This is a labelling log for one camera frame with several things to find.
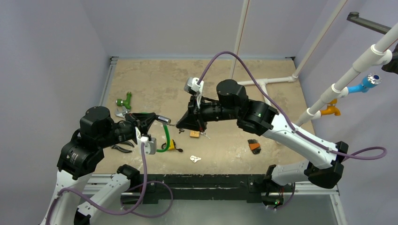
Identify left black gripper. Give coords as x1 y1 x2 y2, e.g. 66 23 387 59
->
99 111 156 147

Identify large brass padlock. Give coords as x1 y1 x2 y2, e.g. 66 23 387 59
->
190 131 200 138

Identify green cable lock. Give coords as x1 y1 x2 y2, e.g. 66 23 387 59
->
142 114 171 153

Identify small yellow padlock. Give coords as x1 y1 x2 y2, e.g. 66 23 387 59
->
161 139 184 153

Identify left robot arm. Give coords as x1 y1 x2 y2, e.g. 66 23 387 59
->
42 106 158 225

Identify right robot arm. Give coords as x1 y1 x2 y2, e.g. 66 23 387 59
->
176 77 348 191

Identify orange hex key set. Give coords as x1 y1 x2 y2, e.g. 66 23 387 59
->
247 139 261 155

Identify red adjustable wrench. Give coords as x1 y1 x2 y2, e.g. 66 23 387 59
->
115 106 130 118

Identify black pliers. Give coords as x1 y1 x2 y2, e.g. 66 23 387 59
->
111 141 135 154

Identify orange faucet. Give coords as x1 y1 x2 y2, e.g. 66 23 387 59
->
320 98 341 116

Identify blue faucet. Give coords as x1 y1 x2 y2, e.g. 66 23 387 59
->
347 73 382 94

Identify black overhead bar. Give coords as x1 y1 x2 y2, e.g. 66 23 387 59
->
346 12 391 35

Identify green hose nozzle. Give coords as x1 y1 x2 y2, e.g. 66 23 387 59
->
116 91 132 110

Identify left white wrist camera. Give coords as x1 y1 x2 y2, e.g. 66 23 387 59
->
135 127 157 155

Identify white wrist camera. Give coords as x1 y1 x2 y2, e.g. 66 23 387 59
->
184 77 204 108
135 127 157 155

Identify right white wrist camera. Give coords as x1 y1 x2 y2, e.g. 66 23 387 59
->
184 77 204 108

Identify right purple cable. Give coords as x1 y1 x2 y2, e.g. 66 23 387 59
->
197 51 388 211

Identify white pvc pipe frame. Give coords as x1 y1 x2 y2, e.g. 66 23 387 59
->
228 0 398 145

